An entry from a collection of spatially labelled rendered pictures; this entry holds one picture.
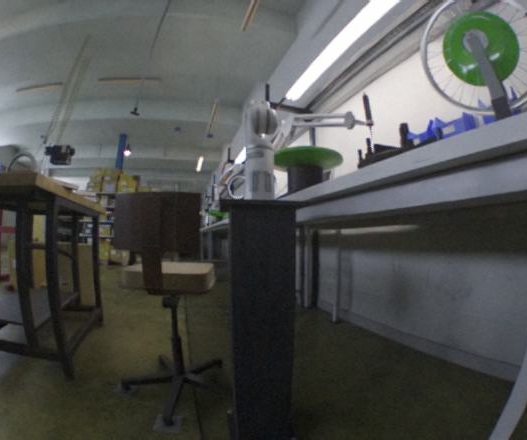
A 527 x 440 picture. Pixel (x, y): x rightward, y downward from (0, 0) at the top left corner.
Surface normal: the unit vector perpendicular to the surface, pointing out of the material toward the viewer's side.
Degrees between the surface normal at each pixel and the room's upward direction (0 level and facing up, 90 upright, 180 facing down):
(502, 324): 90
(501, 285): 90
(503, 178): 90
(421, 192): 90
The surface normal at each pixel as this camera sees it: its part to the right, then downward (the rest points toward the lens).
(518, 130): -0.95, -0.03
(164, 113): 0.32, -0.07
